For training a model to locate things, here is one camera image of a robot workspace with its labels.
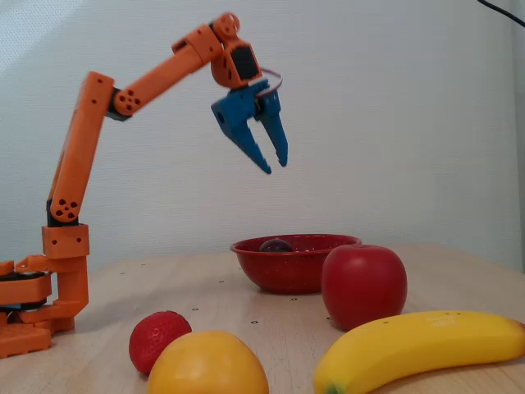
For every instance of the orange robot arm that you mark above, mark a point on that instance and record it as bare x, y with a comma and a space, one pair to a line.
78, 143

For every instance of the red speckled bowl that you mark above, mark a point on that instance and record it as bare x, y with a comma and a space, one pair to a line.
279, 268

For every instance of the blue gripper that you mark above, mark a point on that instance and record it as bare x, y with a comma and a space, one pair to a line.
239, 110

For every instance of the orange fruit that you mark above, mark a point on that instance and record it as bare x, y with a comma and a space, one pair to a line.
207, 365

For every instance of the dark purple plum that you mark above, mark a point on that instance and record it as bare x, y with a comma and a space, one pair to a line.
275, 245

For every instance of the red apple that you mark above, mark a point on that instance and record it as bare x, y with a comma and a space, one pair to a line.
363, 287

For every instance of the red strawberry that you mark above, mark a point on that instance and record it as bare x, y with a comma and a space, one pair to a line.
158, 336

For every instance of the orange robot base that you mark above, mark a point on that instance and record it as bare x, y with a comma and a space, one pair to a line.
69, 287

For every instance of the yellow banana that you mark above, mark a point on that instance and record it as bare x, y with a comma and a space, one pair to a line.
410, 344

